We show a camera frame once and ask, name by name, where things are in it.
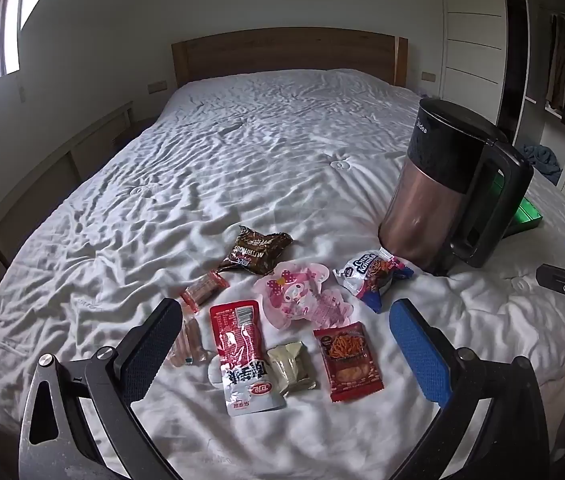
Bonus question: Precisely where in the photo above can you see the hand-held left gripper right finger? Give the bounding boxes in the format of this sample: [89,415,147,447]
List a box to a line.
[388,299,550,480]

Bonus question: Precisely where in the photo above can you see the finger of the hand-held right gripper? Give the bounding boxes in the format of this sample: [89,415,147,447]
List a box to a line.
[535,263,565,298]

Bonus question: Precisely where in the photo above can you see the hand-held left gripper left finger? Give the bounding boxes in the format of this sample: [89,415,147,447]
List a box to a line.
[18,297,186,480]

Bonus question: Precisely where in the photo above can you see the pink striped sausage packet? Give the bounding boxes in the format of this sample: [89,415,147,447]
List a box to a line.
[167,317,213,367]

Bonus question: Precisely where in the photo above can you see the dark green tray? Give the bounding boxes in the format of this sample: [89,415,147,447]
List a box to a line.
[487,172,543,238]

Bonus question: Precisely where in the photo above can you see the red crisps packet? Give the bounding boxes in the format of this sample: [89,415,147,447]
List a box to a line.
[313,323,384,403]

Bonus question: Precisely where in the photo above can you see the orange-ended wafer bar packet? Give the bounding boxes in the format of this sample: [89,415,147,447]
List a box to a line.
[182,270,230,311]

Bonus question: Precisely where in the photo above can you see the red and white snack pouch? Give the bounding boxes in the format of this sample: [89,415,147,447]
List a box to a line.
[209,300,287,418]

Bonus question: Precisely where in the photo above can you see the white and blue cookie packet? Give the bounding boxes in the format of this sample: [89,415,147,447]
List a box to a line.
[333,249,414,313]

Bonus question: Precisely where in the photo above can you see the olive green small packet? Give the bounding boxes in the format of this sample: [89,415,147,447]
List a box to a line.
[267,341,317,397]

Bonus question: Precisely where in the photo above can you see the pink cartoon snack packet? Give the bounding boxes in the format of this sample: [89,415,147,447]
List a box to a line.
[254,259,355,331]

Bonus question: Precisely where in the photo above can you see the brown snack packet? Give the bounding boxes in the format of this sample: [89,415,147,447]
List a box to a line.
[220,225,293,275]

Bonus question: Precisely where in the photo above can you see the crumpled blue cloth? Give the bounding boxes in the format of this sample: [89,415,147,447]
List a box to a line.
[522,144,563,186]

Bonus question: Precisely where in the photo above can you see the copper and black electric kettle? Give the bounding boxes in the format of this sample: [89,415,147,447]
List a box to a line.
[378,97,534,277]

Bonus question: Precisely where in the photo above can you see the hanging clothes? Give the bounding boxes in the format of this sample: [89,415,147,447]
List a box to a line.
[545,12,565,128]

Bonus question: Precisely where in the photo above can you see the bed with white sheet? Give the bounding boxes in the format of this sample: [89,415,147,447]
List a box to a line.
[0,67,565,480]

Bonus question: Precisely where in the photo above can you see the white wardrobe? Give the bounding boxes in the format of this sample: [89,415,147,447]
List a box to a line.
[437,0,565,201]

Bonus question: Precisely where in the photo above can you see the wooden headboard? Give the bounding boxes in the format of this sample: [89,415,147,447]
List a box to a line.
[171,26,408,92]

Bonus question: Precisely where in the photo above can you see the low white wall cabinet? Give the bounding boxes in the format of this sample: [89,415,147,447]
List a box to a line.
[0,101,136,341]

